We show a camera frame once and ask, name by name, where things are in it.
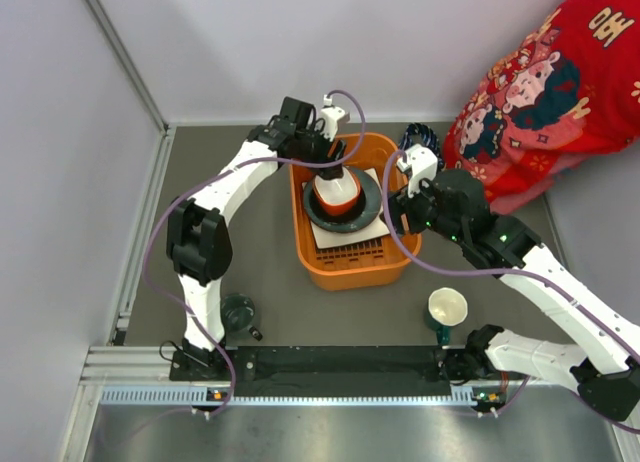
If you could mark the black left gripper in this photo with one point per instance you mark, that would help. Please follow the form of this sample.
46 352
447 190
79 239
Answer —
337 151

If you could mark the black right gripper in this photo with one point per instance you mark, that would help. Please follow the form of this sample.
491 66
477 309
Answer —
399 204

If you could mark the white square bowl orange rim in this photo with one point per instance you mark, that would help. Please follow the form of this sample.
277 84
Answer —
338 191

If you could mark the blue-grey round plate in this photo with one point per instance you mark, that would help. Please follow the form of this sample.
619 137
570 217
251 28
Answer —
361 215

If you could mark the orange plastic bin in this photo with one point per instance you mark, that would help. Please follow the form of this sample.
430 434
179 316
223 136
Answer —
373 262

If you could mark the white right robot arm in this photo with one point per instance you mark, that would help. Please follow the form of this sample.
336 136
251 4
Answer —
601 363

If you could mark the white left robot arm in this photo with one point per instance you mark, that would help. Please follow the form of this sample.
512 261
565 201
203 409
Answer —
198 242

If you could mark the blue striped necktie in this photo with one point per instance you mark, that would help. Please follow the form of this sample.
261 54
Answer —
424 135

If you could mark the green mug white inside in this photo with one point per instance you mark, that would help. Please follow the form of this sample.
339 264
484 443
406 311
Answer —
446 308

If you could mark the red patterned cloth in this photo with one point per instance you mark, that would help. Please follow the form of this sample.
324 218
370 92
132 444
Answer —
569 92

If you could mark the black base bar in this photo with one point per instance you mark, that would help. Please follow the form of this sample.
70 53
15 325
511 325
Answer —
334 371

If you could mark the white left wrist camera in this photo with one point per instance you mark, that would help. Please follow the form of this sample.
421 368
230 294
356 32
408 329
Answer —
331 118

